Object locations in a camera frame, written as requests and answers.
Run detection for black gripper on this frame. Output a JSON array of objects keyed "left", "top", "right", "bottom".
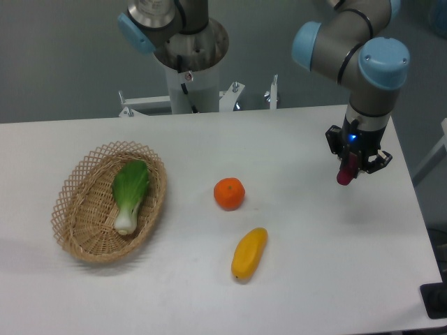
[{"left": 325, "top": 115, "right": 393, "bottom": 174}]

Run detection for purple sweet potato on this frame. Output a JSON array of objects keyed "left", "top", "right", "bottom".
[{"left": 337, "top": 153, "right": 358, "bottom": 186}]

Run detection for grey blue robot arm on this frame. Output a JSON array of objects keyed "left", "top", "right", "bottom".
[{"left": 117, "top": 1, "right": 410, "bottom": 185}]

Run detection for woven wicker basket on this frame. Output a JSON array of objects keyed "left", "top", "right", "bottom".
[{"left": 51, "top": 142, "right": 168, "bottom": 263}]

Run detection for orange tangerine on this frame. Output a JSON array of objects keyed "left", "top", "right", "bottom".
[{"left": 213, "top": 177, "right": 245, "bottom": 211}]

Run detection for yellow mango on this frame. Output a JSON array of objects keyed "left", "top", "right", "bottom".
[{"left": 230, "top": 228, "right": 268, "bottom": 281}]

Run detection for black device at table corner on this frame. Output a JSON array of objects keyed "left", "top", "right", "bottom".
[{"left": 420, "top": 283, "right": 446, "bottom": 320}]

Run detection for green bok choy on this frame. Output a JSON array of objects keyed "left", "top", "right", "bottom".
[{"left": 112, "top": 160, "right": 149, "bottom": 236}]

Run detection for white frame at right edge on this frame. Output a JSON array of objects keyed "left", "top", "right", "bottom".
[{"left": 411, "top": 119, "right": 446, "bottom": 187}]

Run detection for white metal mounting frame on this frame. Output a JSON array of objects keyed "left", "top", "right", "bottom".
[{"left": 118, "top": 74, "right": 280, "bottom": 118}]

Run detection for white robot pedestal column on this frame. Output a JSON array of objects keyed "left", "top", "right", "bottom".
[{"left": 151, "top": 17, "right": 230, "bottom": 114}]

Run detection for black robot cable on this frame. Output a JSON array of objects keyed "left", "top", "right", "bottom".
[{"left": 176, "top": 55, "right": 200, "bottom": 114}]

